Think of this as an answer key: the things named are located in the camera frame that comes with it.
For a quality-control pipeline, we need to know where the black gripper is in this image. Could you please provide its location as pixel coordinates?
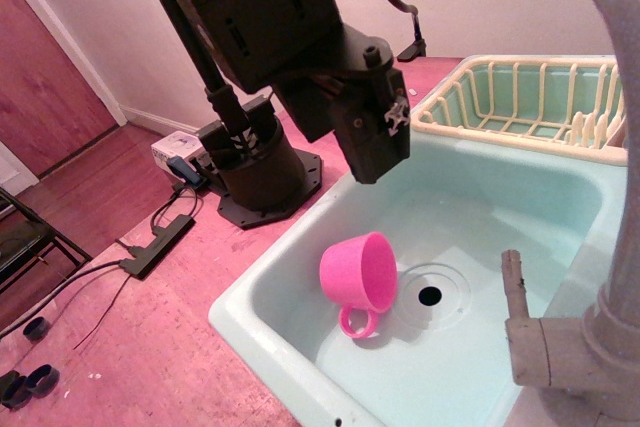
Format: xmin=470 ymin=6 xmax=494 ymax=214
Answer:
xmin=272 ymin=24 xmax=410 ymax=184

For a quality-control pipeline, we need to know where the pink plastic cup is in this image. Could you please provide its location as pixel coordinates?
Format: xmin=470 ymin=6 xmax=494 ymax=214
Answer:
xmin=319 ymin=232 xmax=398 ymax=339

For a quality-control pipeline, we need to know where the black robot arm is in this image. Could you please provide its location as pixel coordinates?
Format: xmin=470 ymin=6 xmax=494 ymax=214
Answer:
xmin=159 ymin=0 xmax=410 ymax=184

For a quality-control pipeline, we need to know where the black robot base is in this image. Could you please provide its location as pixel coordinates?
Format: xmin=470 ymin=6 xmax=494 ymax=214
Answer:
xmin=192 ymin=89 xmax=322 ymax=230

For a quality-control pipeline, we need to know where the blue clamp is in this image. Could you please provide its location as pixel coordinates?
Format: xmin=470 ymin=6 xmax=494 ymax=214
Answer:
xmin=166 ymin=156 xmax=206 ymax=190

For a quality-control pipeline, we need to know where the white cardboard box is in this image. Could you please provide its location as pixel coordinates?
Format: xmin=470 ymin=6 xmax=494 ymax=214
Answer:
xmin=151 ymin=131 xmax=210 ymax=180

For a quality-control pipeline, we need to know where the teal toy sink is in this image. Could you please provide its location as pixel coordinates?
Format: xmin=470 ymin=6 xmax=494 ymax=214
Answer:
xmin=209 ymin=129 xmax=626 ymax=426

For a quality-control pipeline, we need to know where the cream dish rack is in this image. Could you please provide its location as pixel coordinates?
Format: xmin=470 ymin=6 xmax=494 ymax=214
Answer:
xmin=411 ymin=55 xmax=628 ymax=166

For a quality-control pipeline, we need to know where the black power strip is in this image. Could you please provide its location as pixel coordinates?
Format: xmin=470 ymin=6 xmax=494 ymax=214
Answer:
xmin=118 ymin=214 xmax=195 ymax=280

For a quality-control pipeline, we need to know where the grey toy faucet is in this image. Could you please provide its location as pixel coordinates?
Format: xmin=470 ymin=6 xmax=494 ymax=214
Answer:
xmin=501 ymin=0 xmax=639 ymax=426

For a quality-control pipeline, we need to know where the wooden door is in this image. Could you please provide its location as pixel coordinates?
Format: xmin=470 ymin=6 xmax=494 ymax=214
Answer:
xmin=1 ymin=0 xmax=117 ymax=178

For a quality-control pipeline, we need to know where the black metal chair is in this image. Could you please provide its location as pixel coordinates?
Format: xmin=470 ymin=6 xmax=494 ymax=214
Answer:
xmin=1 ymin=188 xmax=93 ymax=293

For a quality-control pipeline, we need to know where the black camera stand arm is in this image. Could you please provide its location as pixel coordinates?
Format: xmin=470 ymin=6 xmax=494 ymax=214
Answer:
xmin=387 ymin=0 xmax=427 ymax=63

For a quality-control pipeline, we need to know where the black tape ring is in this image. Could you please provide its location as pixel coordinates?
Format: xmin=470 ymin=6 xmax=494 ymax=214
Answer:
xmin=22 ymin=317 xmax=52 ymax=343
xmin=24 ymin=364 xmax=61 ymax=399
xmin=0 ymin=370 xmax=32 ymax=411

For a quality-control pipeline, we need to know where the black cable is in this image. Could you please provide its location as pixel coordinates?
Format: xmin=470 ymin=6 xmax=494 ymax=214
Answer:
xmin=0 ymin=259 xmax=124 ymax=341

